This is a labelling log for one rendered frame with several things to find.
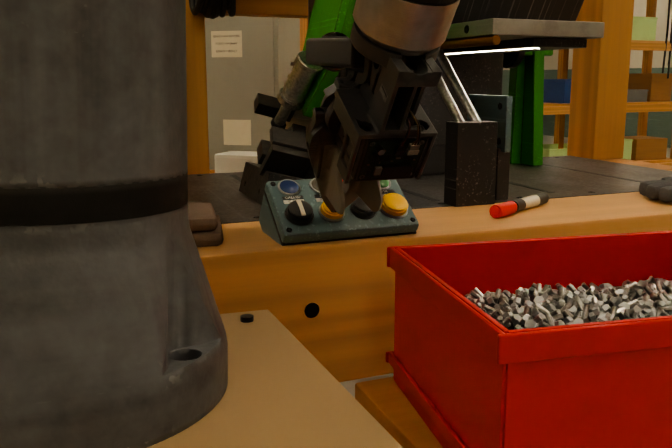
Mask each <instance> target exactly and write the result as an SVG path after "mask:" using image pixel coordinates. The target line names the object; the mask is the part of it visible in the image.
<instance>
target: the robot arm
mask: <svg viewBox="0 0 672 448"><path fill-rule="evenodd" d="M459 3H460V0H356V2H355V6H354V10H353V14H352V15H353V18H354V23H353V27H352V30H351V34H350V38H348V37H347V36H346V35H345V34H343V33H340V32H329V33H327V34H325V35H323V36H322V38H308V39H307V41H306V62H307V63H308V64H312V65H321V67H323V68H324V69H326V70H328V71H332V72H337V71H341V70H344V69H345V68H355V69H364V70H349V71H348V73H347V77H336V78H335V82H334V84H332V85H330V86H329V87H327V88H325V89H324V90H323V92H324V94H325V96H324V98H323V100H322V102H321V106H320V107H318V108H313V115H312V119H311V121H310V123H309V125H308V128H307V131H306V147H307V151H308V154H309V158H310V162H311V165H312V168H313V171H314V175H315V178H316V181H317V185H318V188H319V191H320V194H321V196H322V199H323V201H324V203H325V205H326V206H327V207H328V208H329V209H330V211H331V212H332V213H334V212H337V213H338V214H340V215H342V214H343V213H344V209H345V208H346V207H348V206H349V205H350V204H351V203H353V202H354V201H355V200H356V199H357V198H358V197H360V198H361V199H362V200H363V202H364V203H365V204H366V205H367V206H368V207H369V208H370V209H371V210H372V211H373V212H378V211H379V210H380V209H381V206H382V203H383V195H382V190H381V185H380V180H389V179H407V178H413V177H414V176H415V178H416V180H417V179H420V177H421V174H422V172H423V169H424V167H425V164H426V162H427V159H428V157H429V154H430V152H431V149H432V147H433V144H434V142H435V139H436V137H437V134H438V132H437V131H436V129H435V127H434V126H433V124H432V123H431V121H430V119H429V118H428V116H427V115H426V113H425V111H424V110H423V108H422V107H421V105H420V101H421V98H422V96H423V93H424V90H425V87H437V86H438V83H439V81H440V78H441V75H442V73H443V72H442V70H441V69H440V67H439V66H438V65H437V63H436V62H435V61H436V59H437V56H438V53H439V50H440V48H441V45H442V44H443V43H444V42H445V39H446V37H447V34H448V31H449V29H450V26H451V23H452V20H453V18H454V15H455V12H456V10H457V7H458V5H459ZM427 143H428V145H427ZM426 145H427V147H426ZM425 147H426V150H425ZM424 150H425V152H424ZM423 153H424V155H423ZM422 155H423V157H422ZM421 158H422V160H421ZM420 160H421V162H420ZM342 179H343V181H342ZM227 384H228V343H227V336H226V331H225V328H224V325H223V322H222V319H221V316H220V313H219V310H218V307H217V304H216V301H215V298H214V296H213V293H212V290H211V287H210V284H209V281H208V278H207V275H206V272H205V269H204V266H203V263H202V261H201V258H200V255H199V252H198V249H197V246H196V243H195V240H194V237H193V234H192V231H191V228H190V224H189V218H188V166H187V79H186V0H0V448H147V447H150V446H152V445H154V444H157V443H159V442H161V441H164V440H166V439H168V438H170V437H172V436H174V435H176V434H178V433H180V432H182V431H183V430H185V429H187V428H189V427H190V426H192V425H193V424H195V423H196V422H198V421H199V420H201V419H202V418H203V417H204V416H206V415H207V414H208V413H209V412H210V411H211V410H212V409H213V408H214V407H215V406H216V405H217V404H218V403H219V402H220V400H221V399H222V397H223V396H224V394H225V391H226V389H227Z"/></svg>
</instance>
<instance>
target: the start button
mask: <svg viewBox="0 0 672 448"><path fill-rule="evenodd" d="M381 207H382V209H383V210H384V211H385V212H386V213H388V214H390V215H393V216H401V215H404V214H405V213H406V211H407V209H408V203H407V200H406V199H405V198H404V197H403V196H401V195H400V194H397V193H388V194H386V195H384V196H383V203H382V206H381Z"/></svg>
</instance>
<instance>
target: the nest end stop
mask: <svg viewBox="0 0 672 448"><path fill-rule="evenodd" d="M310 167H311V162H310V158H309V154H308V152H304V151H300V150H296V149H292V148H287V147H283V146H279V145H275V144H272V145H271V147H270V149H269V151H268V153H267V155H266V157H265V159H264V160H263V162H262V164H261V166H260V168H259V175H261V176H263V175H264V173H265V171H272V172H276V173H280V174H285V175H289V176H294V177H298V178H303V179H304V177H305V176H306V174H307V172H308V171H309V169H310Z"/></svg>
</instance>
